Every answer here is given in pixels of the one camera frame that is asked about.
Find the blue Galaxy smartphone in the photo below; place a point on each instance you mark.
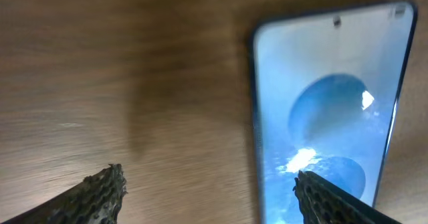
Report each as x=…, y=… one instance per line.
x=325, y=89

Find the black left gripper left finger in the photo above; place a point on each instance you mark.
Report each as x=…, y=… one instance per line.
x=96, y=200

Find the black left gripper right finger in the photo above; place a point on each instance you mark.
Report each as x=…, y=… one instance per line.
x=321, y=202

